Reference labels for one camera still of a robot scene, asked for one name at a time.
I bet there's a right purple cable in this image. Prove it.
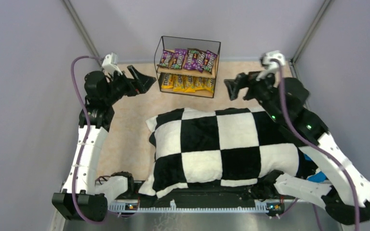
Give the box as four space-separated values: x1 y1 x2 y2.
269 59 361 231

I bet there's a purple brown candy bag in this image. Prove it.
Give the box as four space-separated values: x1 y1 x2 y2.
183 49 199 70

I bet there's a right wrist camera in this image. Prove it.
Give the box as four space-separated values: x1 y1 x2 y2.
256 50 286 81

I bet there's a yellow candy bag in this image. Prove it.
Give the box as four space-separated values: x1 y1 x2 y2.
194 77 204 91

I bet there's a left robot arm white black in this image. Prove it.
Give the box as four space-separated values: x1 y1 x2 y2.
52 65 157 222

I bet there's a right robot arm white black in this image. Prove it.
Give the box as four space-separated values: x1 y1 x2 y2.
224 72 370 225

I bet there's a yellow candy bag shelf right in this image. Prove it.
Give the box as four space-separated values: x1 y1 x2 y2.
172 75 185 92

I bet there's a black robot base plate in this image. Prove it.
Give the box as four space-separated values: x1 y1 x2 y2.
111 181 284 213

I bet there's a purple candy bag shelf left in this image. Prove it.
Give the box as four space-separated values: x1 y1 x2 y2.
157 50 175 68

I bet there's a purple candy bag shelf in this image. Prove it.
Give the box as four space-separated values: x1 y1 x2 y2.
170 49 187 70
157 50 175 68

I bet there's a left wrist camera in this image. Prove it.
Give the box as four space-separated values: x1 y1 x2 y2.
102 52 122 76

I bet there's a black white checkered pillow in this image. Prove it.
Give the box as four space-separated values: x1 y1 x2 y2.
139 108 306 198

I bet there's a blue cloth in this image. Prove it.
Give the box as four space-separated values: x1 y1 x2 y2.
304 154 328 183

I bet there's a yellow candy bag shelf left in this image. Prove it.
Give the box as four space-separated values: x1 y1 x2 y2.
161 73 173 89

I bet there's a purple candy bag shelf right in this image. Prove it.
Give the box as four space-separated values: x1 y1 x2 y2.
170 49 187 70

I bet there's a black wire wooden shelf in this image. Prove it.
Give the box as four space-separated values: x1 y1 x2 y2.
154 36 221 98

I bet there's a yellow candy bag shelf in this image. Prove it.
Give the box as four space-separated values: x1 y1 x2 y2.
161 73 173 89
172 75 185 92

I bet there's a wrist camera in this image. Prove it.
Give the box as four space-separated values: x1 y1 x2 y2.
256 50 286 81
102 52 122 76

